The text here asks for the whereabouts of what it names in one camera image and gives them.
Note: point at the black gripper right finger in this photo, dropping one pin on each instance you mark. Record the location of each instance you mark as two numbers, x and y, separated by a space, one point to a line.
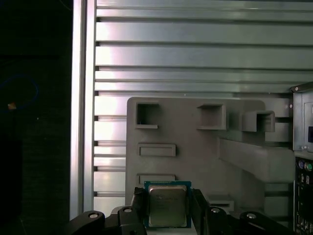
199 213

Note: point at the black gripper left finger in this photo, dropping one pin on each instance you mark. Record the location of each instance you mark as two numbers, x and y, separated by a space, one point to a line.
140 210

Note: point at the silver CPU chip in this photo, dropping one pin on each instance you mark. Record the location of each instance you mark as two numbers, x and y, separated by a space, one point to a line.
167 205

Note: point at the grey parts rack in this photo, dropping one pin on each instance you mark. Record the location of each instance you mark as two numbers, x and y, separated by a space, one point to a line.
190 156

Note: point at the black PC case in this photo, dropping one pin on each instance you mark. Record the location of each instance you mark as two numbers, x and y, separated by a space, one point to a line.
303 122

